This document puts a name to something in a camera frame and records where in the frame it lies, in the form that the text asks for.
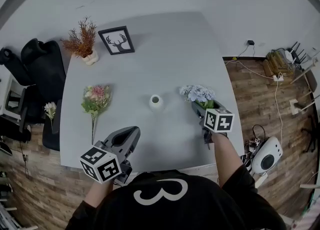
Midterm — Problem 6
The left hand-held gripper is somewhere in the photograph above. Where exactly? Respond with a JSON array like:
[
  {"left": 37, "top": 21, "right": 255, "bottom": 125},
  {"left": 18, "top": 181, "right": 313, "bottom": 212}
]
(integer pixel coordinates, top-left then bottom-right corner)
[{"left": 79, "top": 125, "right": 142, "bottom": 185}]

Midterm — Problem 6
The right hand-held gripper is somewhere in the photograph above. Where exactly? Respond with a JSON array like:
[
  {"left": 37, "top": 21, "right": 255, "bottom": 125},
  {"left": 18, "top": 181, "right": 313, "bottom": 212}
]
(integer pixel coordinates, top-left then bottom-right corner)
[{"left": 191, "top": 99, "right": 236, "bottom": 150}]

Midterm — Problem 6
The blue flowers bunch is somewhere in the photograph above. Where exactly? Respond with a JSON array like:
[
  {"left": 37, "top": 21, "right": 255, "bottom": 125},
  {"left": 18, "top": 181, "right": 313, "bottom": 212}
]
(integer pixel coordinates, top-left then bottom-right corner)
[{"left": 179, "top": 84, "right": 217, "bottom": 110}]

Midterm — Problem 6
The white ceramic vase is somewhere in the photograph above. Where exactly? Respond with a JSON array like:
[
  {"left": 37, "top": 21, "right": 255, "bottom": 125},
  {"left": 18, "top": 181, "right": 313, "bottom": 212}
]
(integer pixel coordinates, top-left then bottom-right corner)
[{"left": 148, "top": 94, "right": 164, "bottom": 113}]

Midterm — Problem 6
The pink flowers bunch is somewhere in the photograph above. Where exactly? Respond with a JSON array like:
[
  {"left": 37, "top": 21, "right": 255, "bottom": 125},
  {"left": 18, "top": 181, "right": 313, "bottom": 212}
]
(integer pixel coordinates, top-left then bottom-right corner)
[{"left": 80, "top": 84, "right": 113, "bottom": 146}]

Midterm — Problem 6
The person's left forearm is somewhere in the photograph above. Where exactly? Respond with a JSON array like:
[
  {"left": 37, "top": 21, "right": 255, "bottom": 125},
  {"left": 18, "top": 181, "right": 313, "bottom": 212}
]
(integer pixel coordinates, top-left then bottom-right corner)
[{"left": 83, "top": 179, "right": 115, "bottom": 209}]

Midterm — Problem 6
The person's right forearm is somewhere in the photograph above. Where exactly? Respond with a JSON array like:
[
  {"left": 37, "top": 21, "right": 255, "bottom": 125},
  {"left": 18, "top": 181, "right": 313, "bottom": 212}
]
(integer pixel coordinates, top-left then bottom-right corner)
[{"left": 211, "top": 131, "right": 245, "bottom": 188}]

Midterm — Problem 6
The white round device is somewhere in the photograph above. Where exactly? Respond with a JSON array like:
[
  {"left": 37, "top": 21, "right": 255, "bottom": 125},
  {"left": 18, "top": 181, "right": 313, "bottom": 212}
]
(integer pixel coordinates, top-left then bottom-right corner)
[{"left": 250, "top": 136, "right": 284, "bottom": 175}]

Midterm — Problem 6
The brown cardboard bundle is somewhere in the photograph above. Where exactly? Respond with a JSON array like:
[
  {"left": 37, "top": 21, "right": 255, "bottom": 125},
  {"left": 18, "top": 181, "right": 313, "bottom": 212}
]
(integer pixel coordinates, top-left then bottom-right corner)
[{"left": 261, "top": 50, "right": 295, "bottom": 80}]

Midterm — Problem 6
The small white flower stem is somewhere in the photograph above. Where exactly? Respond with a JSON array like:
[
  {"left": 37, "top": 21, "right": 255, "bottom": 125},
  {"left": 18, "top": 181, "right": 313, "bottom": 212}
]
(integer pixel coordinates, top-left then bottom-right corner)
[{"left": 43, "top": 101, "right": 58, "bottom": 130}]

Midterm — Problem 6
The cream knobbly pot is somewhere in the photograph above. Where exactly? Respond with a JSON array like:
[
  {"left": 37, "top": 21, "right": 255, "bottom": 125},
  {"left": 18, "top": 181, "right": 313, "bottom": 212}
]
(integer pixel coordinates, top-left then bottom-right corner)
[{"left": 81, "top": 49, "right": 100, "bottom": 66}]

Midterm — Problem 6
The person's black printed shirt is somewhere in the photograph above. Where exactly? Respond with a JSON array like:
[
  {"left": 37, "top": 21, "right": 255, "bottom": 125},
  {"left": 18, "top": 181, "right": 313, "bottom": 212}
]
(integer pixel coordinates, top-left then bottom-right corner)
[{"left": 64, "top": 169, "right": 287, "bottom": 230}]

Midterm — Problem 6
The black framed deer picture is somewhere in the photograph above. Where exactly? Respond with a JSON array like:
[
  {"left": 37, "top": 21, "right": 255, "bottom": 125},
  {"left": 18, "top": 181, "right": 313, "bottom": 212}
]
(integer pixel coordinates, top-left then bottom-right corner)
[{"left": 97, "top": 25, "right": 136, "bottom": 56}]

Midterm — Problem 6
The light wooden stand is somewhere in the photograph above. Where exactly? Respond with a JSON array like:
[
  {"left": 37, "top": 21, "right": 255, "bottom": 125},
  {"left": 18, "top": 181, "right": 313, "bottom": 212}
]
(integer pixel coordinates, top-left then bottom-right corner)
[{"left": 289, "top": 56, "right": 320, "bottom": 116}]

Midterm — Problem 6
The white router with black antennas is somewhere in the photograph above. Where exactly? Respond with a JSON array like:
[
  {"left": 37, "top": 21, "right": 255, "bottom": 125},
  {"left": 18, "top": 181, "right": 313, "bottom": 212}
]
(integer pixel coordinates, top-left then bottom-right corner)
[{"left": 284, "top": 41, "right": 308, "bottom": 65}]

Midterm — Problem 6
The orange dried plant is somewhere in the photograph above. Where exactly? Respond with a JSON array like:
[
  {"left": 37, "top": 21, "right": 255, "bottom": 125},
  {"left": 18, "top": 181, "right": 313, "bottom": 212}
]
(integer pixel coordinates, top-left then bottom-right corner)
[{"left": 60, "top": 15, "right": 98, "bottom": 59}]

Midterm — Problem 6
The black office chair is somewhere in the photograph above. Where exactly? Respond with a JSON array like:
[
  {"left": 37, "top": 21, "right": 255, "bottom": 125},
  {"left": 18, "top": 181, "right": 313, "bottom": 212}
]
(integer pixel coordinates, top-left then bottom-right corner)
[{"left": 19, "top": 38, "right": 67, "bottom": 152}]

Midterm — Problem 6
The white cabinet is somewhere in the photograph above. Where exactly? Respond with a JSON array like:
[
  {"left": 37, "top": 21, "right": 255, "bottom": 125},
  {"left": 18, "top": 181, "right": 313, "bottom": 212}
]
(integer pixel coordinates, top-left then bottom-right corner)
[{"left": 0, "top": 73, "right": 27, "bottom": 121}]

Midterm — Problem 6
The tangle of dark cables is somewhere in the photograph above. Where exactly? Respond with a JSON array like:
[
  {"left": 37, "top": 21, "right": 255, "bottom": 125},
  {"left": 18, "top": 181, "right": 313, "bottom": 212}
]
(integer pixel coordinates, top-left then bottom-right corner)
[{"left": 240, "top": 124, "right": 266, "bottom": 172}]

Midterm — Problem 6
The long white cable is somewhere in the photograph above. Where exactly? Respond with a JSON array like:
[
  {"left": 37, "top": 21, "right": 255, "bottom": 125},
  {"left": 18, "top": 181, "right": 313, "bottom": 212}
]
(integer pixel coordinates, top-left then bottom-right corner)
[{"left": 224, "top": 59, "right": 285, "bottom": 145}]

